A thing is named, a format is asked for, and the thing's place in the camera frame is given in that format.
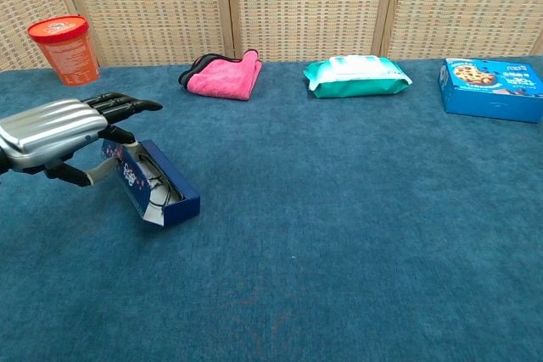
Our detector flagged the black-rimmed eyeglasses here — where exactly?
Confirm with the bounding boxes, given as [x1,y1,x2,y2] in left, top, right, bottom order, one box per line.
[136,153,184,210]

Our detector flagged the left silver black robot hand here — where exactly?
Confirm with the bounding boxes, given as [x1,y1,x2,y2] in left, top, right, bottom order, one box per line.
[0,91,164,188]

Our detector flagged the blue carpet table cover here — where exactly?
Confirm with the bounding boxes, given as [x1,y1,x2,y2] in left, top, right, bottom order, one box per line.
[0,54,543,362]

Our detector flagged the pink folded towel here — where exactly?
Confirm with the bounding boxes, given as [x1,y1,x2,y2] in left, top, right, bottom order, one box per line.
[177,49,263,102]

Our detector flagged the teal wet wipes pack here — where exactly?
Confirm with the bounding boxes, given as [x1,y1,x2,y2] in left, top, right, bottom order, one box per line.
[302,54,414,100]

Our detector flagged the blue cookie box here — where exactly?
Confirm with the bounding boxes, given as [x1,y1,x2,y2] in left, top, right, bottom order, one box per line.
[438,58,543,125]

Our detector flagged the woven bamboo folding screen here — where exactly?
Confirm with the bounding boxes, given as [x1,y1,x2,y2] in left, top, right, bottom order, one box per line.
[0,0,543,73]

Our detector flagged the orange lidded plastic cup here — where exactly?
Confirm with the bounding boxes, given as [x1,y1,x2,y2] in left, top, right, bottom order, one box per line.
[26,14,102,86]

